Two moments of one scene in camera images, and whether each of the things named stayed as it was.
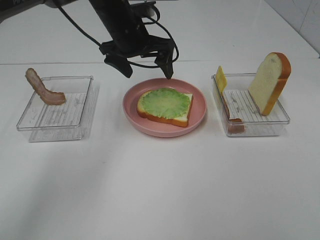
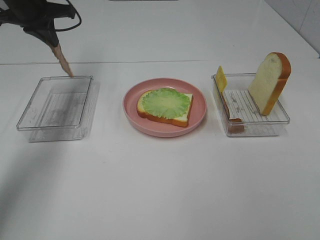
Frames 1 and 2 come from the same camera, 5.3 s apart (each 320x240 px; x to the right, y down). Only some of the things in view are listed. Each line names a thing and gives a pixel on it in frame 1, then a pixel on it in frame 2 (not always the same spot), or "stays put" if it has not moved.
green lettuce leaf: x=165 y=102 stays put
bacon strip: x=47 y=96 → x=58 y=53
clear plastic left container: x=69 y=121 stays put
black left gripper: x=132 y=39 → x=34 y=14
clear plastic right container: x=240 y=115 stays put
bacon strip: x=235 y=125 stays put
